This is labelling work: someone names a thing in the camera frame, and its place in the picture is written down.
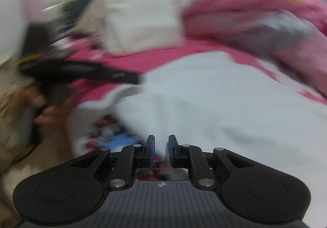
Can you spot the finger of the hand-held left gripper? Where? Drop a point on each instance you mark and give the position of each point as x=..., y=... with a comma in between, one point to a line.
x=102, y=72

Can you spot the black cloth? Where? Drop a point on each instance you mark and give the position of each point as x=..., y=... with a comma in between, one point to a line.
x=74, y=11

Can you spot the person's left hand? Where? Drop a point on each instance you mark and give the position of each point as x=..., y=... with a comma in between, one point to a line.
x=51, y=118

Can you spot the beige checked cloth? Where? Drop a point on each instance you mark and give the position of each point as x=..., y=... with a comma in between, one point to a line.
x=95, y=16

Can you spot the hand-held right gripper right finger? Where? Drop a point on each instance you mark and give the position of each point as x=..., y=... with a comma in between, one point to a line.
x=171, y=152

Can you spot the white folded fleece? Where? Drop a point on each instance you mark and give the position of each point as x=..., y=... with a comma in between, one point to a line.
x=143, y=18

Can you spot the person's left forearm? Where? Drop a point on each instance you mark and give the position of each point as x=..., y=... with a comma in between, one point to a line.
x=12, y=120

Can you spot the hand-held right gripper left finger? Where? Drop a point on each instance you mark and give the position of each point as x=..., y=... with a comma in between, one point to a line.
x=152, y=151

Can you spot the pink patterned duvet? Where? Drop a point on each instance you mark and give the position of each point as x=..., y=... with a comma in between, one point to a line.
x=242, y=0

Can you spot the white sweatshirt orange bear outline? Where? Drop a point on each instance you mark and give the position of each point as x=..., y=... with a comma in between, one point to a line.
x=217, y=115

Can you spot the pink floral bed blanket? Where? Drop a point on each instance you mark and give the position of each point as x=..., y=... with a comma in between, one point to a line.
x=158, y=54

